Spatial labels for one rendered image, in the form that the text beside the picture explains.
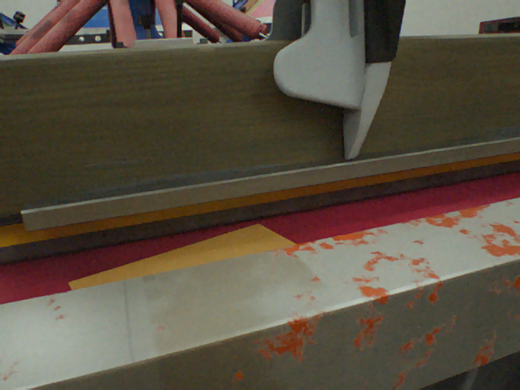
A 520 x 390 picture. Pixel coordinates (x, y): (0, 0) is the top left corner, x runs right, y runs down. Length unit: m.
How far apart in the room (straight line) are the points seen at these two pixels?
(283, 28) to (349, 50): 0.06
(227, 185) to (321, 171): 0.05
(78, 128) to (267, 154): 0.09
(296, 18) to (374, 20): 0.07
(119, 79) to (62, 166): 0.05
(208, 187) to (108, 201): 0.05
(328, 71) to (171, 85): 0.08
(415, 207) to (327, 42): 0.12
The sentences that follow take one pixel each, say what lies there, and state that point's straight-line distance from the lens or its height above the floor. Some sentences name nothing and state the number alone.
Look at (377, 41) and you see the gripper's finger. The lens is 0.22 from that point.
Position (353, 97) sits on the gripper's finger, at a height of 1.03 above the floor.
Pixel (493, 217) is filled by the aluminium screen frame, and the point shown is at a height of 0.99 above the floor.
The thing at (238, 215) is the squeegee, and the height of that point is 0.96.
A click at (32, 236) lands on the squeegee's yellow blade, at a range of 0.24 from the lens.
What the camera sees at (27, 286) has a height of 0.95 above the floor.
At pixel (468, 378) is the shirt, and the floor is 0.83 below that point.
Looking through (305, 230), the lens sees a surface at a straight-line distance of 0.24.
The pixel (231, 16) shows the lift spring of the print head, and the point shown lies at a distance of 1.34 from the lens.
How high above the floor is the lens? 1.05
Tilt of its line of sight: 19 degrees down
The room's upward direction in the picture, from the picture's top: 3 degrees counter-clockwise
